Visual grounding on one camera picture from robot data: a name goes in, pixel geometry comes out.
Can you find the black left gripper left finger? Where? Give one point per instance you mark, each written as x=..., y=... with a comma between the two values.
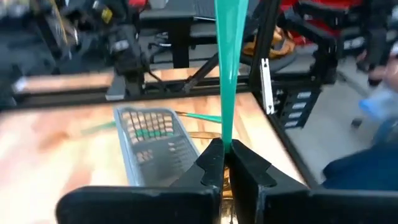
x=140, y=205

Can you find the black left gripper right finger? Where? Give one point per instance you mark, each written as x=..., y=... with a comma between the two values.
x=311, y=208

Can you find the grey plastic cutlery basket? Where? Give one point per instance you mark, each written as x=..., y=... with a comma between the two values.
x=155, y=161

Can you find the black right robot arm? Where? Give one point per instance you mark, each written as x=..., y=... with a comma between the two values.
x=127, y=56

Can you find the person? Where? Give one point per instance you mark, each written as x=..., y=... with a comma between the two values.
x=357, y=174

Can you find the black drawer unit white labels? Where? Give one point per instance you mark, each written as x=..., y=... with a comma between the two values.
x=283, y=109

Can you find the white mounting plate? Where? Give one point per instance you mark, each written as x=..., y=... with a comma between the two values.
x=266, y=87

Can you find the wooden neighbouring table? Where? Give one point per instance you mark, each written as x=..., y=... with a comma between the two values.
x=62, y=82

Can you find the black background desk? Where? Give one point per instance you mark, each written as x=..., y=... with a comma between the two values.
x=180, y=46

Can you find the tan cloth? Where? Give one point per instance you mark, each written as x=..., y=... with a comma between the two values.
x=280, y=46

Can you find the red chair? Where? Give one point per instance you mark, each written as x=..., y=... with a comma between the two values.
x=287, y=6

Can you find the black aluminium table frame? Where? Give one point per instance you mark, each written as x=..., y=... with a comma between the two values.
x=62, y=99

